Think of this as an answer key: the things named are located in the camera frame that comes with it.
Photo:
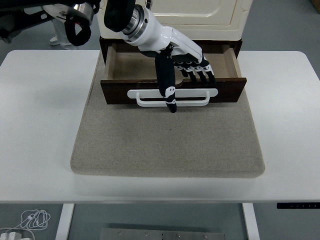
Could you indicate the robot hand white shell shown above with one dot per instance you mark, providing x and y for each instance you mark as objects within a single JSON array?
[{"x": 165, "y": 37}]

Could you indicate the dark wood drawer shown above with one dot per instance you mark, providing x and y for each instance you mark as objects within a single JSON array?
[{"x": 113, "y": 92}]

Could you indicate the cream cabinet door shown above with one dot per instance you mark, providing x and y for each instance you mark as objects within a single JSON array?
[{"x": 195, "y": 10}]

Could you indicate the cream plastic cabinet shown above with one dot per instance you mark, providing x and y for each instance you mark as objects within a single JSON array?
[{"x": 212, "y": 31}]

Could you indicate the grey fabric mat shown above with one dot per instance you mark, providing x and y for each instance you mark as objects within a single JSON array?
[{"x": 170, "y": 140}]

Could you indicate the person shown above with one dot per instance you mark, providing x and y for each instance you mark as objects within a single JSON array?
[{"x": 60, "y": 32}]

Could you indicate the tan cardboard box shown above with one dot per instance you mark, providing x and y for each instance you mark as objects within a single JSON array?
[{"x": 316, "y": 5}]

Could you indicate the grey metal plate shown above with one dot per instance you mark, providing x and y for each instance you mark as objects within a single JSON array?
[{"x": 162, "y": 235}]

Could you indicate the white table leg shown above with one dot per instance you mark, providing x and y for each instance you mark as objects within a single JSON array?
[
  {"x": 64, "y": 222},
  {"x": 250, "y": 222}
]

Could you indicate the black table control panel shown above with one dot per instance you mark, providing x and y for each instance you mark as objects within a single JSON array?
[{"x": 297, "y": 206}]

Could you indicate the white power adapter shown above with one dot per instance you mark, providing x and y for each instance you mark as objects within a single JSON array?
[{"x": 12, "y": 236}]

